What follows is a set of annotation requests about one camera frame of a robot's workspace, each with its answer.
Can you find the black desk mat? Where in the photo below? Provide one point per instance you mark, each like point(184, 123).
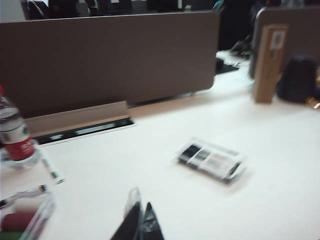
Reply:
point(228, 68)

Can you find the loose white marker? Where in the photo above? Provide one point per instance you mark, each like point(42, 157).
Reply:
point(51, 167)

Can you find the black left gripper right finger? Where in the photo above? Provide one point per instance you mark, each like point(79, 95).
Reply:
point(151, 227)

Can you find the brown desk partition panel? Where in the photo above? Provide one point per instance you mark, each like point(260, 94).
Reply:
point(112, 62)

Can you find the dark red flat object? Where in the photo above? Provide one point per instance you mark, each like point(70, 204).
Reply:
point(15, 222)

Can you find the black bag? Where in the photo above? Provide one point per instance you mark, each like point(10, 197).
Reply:
point(297, 80)

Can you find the red-label plastic water bottle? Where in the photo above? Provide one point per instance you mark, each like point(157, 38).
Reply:
point(15, 140)

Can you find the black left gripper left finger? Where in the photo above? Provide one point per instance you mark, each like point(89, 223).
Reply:
point(130, 225)

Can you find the clear plastic packaging box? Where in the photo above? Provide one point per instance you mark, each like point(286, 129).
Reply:
point(225, 148)

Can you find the clear plastic piece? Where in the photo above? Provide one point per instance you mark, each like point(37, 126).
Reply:
point(41, 217)

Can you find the clear pen black cap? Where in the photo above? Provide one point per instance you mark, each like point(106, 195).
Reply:
point(22, 196)

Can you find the tall brown cardboard box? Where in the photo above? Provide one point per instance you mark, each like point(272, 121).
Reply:
point(268, 65)

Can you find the brown partition panel rounded corner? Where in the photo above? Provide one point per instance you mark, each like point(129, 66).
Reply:
point(305, 32)

